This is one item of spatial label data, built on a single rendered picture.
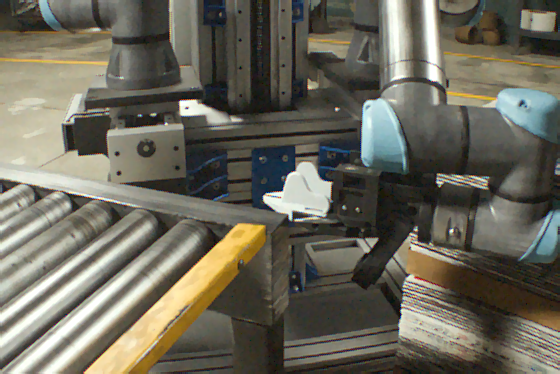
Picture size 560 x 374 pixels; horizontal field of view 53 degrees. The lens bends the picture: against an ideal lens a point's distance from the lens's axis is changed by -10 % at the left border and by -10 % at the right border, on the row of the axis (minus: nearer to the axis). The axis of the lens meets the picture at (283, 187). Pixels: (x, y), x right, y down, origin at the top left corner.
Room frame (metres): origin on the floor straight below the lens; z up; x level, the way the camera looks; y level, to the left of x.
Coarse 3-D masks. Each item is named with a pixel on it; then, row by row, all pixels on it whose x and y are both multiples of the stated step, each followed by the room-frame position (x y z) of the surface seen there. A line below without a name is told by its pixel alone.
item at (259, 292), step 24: (0, 168) 0.74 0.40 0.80; (24, 168) 0.74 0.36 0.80; (48, 192) 0.67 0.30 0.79; (72, 192) 0.66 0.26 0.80; (96, 192) 0.66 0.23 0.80; (120, 192) 0.66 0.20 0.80; (144, 192) 0.66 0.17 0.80; (120, 216) 0.63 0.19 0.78; (168, 216) 0.60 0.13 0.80; (192, 216) 0.60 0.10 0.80; (216, 216) 0.60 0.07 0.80; (240, 216) 0.60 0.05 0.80; (264, 216) 0.60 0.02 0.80; (288, 216) 0.60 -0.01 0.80; (216, 240) 0.58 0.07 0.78; (288, 240) 0.60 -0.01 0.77; (264, 264) 0.56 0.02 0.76; (240, 288) 0.57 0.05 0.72; (264, 288) 0.56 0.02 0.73; (216, 312) 0.59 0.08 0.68; (240, 312) 0.57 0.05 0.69; (264, 312) 0.56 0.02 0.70
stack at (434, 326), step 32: (448, 256) 0.75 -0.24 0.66; (480, 256) 0.72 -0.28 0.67; (416, 288) 0.78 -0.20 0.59; (448, 288) 0.76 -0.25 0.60; (544, 288) 0.65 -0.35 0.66; (416, 320) 0.78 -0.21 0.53; (448, 320) 0.74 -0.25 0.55; (480, 320) 0.70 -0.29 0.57; (512, 320) 0.67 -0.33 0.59; (416, 352) 0.77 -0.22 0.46; (448, 352) 0.73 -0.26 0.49; (480, 352) 0.70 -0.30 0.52; (512, 352) 0.66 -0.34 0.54; (544, 352) 0.64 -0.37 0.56
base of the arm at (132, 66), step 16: (112, 48) 1.14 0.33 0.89; (128, 48) 1.11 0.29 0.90; (144, 48) 1.11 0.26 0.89; (160, 48) 1.13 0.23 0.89; (112, 64) 1.12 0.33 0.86; (128, 64) 1.10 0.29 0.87; (144, 64) 1.10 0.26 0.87; (160, 64) 1.12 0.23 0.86; (176, 64) 1.16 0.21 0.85; (112, 80) 1.11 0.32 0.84; (128, 80) 1.09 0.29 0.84; (144, 80) 1.09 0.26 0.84; (160, 80) 1.11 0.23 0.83; (176, 80) 1.14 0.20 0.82
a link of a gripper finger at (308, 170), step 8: (304, 168) 0.71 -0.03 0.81; (312, 168) 0.70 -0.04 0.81; (304, 176) 0.71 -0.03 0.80; (312, 176) 0.70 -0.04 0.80; (312, 184) 0.70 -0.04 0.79; (320, 184) 0.70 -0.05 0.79; (328, 184) 0.70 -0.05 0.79; (280, 192) 0.72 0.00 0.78; (320, 192) 0.70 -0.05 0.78; (328, 192) 0.70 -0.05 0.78
